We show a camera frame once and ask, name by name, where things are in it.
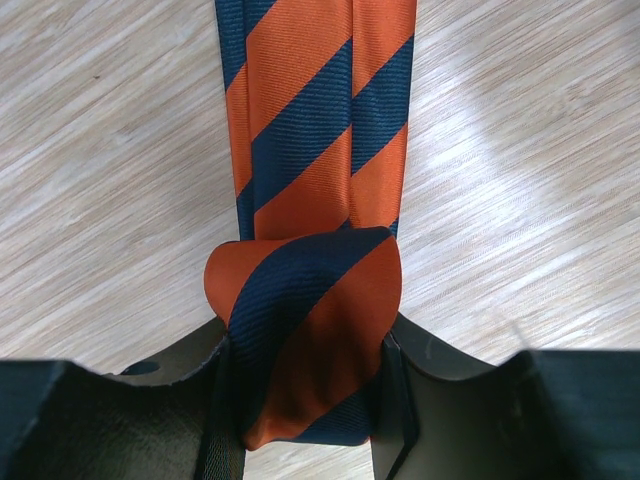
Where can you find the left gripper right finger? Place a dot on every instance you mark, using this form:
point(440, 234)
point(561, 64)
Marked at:
point(542, 414)

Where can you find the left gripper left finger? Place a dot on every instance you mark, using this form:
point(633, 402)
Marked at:
point(168, 416)

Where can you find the orange navy striped tie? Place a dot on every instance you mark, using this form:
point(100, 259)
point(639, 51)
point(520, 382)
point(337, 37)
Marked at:
point(317, 97)

